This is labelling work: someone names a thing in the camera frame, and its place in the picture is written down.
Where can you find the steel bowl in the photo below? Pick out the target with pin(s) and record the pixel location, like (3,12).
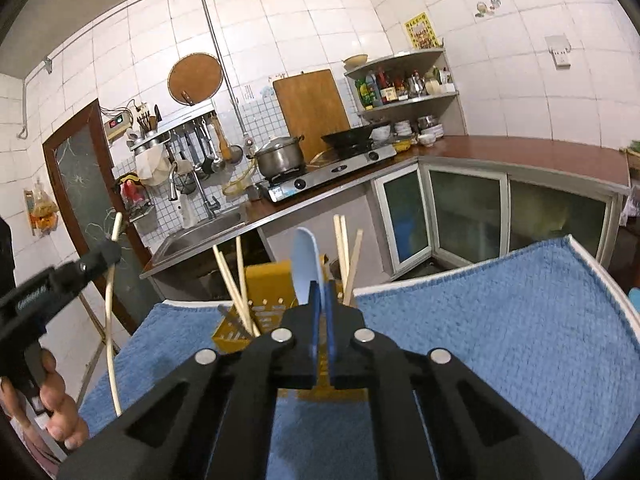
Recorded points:
(428,122)

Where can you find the brown framed glass door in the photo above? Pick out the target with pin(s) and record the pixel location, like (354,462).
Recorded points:
(90,185)

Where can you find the small steel cup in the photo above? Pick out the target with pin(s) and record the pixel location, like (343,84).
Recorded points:
(254,193)

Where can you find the cream bowl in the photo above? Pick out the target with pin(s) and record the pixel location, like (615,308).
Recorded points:
(356,61)

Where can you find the steel kettle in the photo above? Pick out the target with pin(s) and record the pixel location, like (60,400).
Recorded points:
(416,87)

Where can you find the beige switch box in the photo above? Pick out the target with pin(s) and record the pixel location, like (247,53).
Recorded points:
(119,126)

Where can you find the wooden cutting board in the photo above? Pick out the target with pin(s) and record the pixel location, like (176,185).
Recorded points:
(310,105)

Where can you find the yellow utensil holder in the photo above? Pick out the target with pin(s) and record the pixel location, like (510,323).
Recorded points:
(265,285)

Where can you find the red plastic bag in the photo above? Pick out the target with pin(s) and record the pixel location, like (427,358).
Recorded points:
(131,190)

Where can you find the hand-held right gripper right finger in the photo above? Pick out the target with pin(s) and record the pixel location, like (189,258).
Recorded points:
(332,330)

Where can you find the white soap bottle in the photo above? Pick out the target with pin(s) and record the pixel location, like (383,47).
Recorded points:
(187,212)

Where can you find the steel wall rack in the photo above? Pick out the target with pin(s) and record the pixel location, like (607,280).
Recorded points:
(175,122)

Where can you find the steel sink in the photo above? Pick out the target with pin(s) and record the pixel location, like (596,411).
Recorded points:
(200,235)

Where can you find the black ladle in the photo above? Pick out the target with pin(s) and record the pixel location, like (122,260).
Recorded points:
(204,167)

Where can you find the wide glass cabinet door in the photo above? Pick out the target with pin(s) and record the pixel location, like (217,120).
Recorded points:
(465,215)
(560,215)

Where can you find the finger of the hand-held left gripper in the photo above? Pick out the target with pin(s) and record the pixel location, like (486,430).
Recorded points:
(102,257)

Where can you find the steel water pipe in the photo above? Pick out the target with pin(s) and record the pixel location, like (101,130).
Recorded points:
(220,55)

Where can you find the black wok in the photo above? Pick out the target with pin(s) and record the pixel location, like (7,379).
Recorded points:
(350,136)

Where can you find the light blue spoon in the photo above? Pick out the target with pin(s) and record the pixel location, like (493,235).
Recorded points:
(307,260)

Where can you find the yellow wall poster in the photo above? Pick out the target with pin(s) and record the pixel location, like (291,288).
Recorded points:
(421,31)

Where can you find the small white bowl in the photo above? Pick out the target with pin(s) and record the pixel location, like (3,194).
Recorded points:
(426,140)

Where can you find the white cloth bag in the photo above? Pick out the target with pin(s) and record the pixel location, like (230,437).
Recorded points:
(151,165)

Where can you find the green bottle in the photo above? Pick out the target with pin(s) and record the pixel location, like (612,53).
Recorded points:
(365,95)

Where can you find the narrow glass cabinet door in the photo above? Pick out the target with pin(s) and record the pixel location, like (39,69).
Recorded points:
(402,220)

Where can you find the pale wooden chopstick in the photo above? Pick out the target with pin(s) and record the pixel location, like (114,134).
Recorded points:
(109,320)
(339,255)
(241,275)
(346,255)
(232,287)
(354,265)

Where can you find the wooden crate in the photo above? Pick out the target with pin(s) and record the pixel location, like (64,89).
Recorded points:
(632,157)

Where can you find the dark sauce bottle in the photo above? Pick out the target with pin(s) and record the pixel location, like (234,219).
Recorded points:
(386,87)

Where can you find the steel pot with lid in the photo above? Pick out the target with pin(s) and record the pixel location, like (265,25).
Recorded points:
(279,160)

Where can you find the steel ladle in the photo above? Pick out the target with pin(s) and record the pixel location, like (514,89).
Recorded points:
(215,162)

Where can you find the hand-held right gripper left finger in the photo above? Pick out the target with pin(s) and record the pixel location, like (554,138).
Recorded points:
(315,330)

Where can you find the white wall socket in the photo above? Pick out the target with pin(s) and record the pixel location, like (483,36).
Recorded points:
(558,51)

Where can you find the stack of white plates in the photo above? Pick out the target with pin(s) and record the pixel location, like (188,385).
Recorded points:
(402,129)

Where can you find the steel gas stove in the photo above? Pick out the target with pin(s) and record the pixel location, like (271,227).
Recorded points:
(340,170)

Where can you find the person's left hand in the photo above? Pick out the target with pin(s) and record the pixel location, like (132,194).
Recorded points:
(60,400)

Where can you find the blue towel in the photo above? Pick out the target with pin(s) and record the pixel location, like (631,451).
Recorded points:
(500,335)

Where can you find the wooden spatula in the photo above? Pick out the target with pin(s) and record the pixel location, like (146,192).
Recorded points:
(222,145)

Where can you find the hanging plastic bag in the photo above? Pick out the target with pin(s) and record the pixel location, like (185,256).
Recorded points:
(42,210)

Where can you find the grey corner shelf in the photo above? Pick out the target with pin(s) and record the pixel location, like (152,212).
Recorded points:
(450,115)

